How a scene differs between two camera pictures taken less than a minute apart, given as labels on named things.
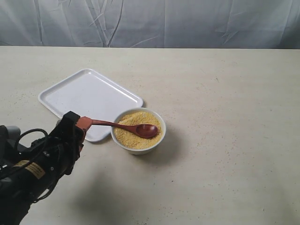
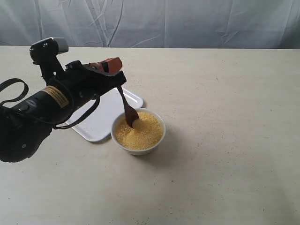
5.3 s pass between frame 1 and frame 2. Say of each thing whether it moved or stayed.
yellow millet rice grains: stayed
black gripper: moved
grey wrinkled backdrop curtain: stayed
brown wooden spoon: moved
